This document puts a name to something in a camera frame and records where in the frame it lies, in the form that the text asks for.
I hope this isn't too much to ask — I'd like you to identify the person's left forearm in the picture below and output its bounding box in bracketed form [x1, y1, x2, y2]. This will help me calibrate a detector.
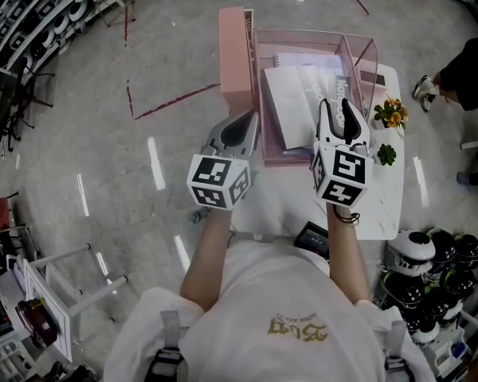
[178, 209, 234, 314]

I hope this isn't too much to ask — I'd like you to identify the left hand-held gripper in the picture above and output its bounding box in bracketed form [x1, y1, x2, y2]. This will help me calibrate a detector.
[186, 109, 261, 213]

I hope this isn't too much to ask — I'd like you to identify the white shelving unit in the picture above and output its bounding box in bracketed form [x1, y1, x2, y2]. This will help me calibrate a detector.
[0, 0, 116, 71]

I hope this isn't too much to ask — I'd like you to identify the white marble table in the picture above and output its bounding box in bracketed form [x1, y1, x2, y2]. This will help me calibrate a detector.
[229, 64, 403, 241]

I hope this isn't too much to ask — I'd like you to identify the pink transparent tray organizer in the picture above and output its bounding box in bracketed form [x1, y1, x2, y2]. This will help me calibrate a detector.
[245, 9, 379, 167]

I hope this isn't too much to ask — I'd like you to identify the pink file box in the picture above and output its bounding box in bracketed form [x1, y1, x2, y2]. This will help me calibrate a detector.
[217, 7, 260, 115]

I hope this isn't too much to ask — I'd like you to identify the small white side table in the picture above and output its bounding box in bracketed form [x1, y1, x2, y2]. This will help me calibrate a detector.
[14, 243, 128, 364]

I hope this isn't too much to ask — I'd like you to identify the pile of black white helmets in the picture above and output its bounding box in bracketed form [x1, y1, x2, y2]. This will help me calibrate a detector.
[372, 227, 478, 373]

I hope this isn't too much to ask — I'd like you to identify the orange flower pot plant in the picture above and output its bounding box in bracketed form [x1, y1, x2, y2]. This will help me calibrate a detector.
[373, 97, 410, 131]

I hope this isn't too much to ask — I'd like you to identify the grey harness strap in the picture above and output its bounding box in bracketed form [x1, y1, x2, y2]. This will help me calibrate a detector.
[384, 320, 415, 382]
[149, 310, 188, 382]

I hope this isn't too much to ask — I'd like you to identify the small green succulent plant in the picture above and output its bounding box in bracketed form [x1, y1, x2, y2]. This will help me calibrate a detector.
[376, 143, 398, 167]

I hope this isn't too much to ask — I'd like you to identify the grey calculator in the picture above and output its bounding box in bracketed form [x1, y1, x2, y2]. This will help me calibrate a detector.
[360, 71, 386, 87]

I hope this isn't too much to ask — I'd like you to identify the black screen device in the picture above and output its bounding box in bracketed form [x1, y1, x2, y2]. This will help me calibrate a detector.
[293, 220, 330, 258]

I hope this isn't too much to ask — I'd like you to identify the person's right forearm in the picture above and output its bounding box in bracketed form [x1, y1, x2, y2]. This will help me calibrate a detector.
[325, 207, 371, 306]

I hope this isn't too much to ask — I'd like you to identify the black metal stand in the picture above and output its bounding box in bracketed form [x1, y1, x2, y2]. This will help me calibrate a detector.
[0, 56, 55, 153]

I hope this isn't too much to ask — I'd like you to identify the maroon pouch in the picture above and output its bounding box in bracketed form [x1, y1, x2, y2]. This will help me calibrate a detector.
[15, 298, 59, 349]

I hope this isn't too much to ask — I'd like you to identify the white plastic organizer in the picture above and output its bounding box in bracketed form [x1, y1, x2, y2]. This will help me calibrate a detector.
[421, 324, 478, 377]

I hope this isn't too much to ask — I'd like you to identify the black hair tie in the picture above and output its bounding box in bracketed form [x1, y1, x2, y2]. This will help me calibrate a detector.
[334, 207, 362, 227]

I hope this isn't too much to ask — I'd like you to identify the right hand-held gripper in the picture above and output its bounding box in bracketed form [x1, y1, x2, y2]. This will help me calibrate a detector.
[311, 97, 374, 209]

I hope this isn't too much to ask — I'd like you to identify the person's white shirt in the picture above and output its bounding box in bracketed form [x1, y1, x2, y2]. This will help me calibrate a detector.
[103, 239, 435, 382]

